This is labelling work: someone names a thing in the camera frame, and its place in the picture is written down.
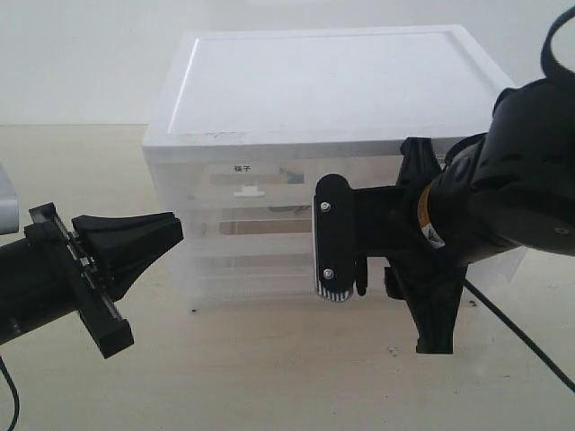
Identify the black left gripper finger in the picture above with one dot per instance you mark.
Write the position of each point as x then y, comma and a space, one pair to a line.
130, 245
90, 228

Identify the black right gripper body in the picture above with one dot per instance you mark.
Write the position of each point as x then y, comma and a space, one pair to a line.
387, 225

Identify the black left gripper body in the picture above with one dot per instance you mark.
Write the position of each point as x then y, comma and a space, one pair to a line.
109, 330

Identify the clear wide drawer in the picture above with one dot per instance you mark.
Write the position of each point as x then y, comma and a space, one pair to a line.
249, 231
256, 276

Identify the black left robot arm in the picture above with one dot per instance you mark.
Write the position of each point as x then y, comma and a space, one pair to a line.
53, 271

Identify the clear bottom wide drawer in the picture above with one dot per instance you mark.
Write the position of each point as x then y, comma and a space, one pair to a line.
256, 276

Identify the clear top left drawer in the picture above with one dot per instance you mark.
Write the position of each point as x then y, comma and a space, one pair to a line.
253, 184

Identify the white plastic drawer cabinet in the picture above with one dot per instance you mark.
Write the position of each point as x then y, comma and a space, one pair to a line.
342, 100

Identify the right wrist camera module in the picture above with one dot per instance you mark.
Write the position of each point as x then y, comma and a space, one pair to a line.
340, 271

